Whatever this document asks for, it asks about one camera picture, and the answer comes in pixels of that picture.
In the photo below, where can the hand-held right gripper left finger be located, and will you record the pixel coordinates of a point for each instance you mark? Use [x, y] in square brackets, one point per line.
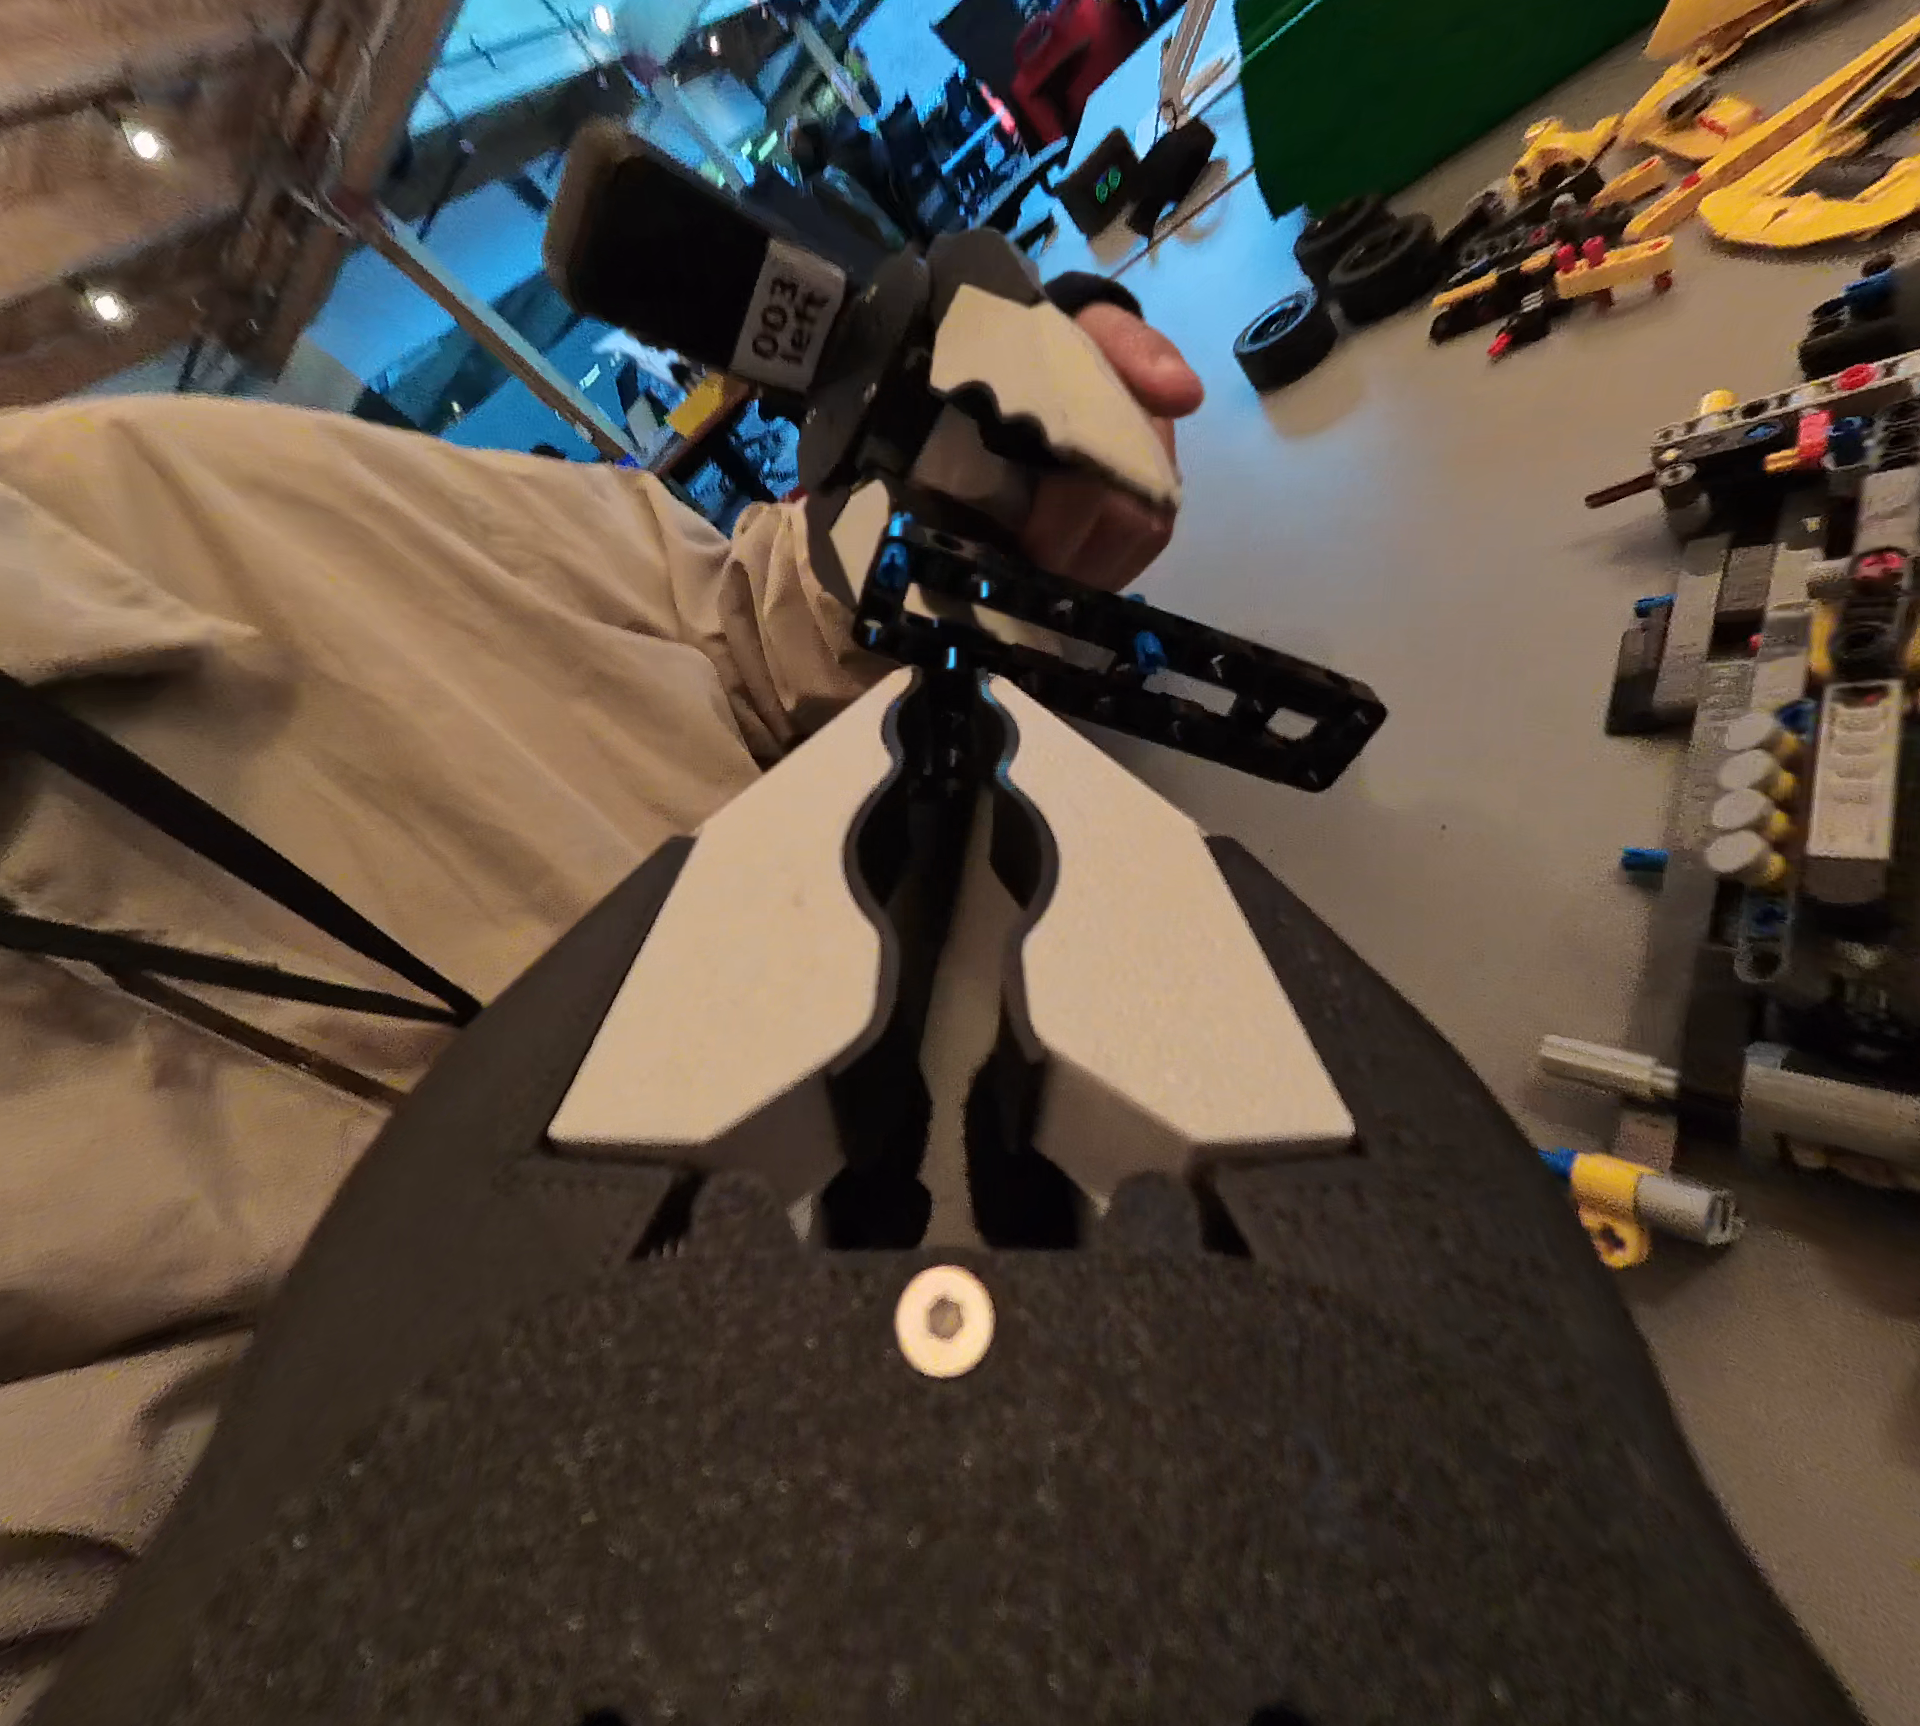
[720, 1006]

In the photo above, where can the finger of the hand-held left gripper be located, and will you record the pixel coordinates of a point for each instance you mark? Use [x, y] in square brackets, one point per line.
[975, 474]
[1050, 391]

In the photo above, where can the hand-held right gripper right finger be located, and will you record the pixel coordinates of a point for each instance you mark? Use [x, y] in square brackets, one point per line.
[1170, 1006]

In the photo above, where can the black toy brick frame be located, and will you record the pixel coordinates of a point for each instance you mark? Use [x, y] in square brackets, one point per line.
[1201, 706]

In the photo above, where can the person's left forearm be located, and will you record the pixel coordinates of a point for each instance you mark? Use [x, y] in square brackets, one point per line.
[674, 617]

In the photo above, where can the person's left hand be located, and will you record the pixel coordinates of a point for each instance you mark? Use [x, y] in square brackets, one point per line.
[1154, 369]

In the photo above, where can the black device with green lights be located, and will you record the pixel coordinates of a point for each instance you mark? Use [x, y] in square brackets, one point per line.
[1089, 210]

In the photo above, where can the black toy wheel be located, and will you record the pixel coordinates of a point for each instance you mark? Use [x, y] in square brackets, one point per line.
[1335, 235]
[1286, 339]
[1389, 264]

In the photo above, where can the red chair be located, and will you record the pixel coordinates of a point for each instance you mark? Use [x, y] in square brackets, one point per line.
[1073, 55]

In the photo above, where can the small yellow toy connector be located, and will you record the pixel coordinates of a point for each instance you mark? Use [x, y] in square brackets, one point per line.
[1561, 150]

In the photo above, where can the black yellow red toy subassembly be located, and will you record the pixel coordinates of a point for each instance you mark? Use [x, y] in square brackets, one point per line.
[1604, 271]

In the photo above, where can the green plastic bin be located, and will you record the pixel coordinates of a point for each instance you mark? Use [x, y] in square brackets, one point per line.
[1500, 1]

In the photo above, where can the yellow toy panel piece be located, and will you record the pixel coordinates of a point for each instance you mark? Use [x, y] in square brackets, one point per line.
[1680, 106]

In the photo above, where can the toy car chassis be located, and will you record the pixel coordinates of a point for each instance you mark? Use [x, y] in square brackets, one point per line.
[1853, 780]

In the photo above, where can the yellow toy car hood assembly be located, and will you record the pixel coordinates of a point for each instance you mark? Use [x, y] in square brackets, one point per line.
[1800, 196]

